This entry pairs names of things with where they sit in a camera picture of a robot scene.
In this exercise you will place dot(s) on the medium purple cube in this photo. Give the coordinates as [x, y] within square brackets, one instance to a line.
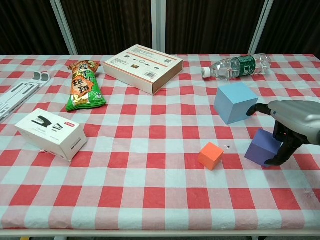
[260, 147]

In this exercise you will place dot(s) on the green orange snack bag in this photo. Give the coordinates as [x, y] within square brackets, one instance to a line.
[83, 87]

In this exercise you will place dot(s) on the white partition post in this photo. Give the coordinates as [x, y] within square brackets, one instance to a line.
[63, 27]
[261, 25]
[158, 25]

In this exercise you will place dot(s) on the red white checkered tablecloth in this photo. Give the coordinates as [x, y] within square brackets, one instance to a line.
[150, 187]

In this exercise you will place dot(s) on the small orange cube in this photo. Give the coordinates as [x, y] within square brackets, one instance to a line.
[211, 155]

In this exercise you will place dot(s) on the flat white orange product box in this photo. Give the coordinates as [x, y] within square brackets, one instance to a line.
[142, 66]

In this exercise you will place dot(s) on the clear water bottle green label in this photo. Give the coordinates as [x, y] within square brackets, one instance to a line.
[235, 66]

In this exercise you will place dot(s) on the white stapler box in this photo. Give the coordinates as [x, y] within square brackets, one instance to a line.
[47, 132]

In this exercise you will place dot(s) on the white folding laptop stand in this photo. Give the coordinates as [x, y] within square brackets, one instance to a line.
[20, 92]

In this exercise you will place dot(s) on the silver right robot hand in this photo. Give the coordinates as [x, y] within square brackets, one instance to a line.
[300, 120]

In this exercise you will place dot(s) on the large light blue cube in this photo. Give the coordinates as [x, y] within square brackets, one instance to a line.
[232, 100]

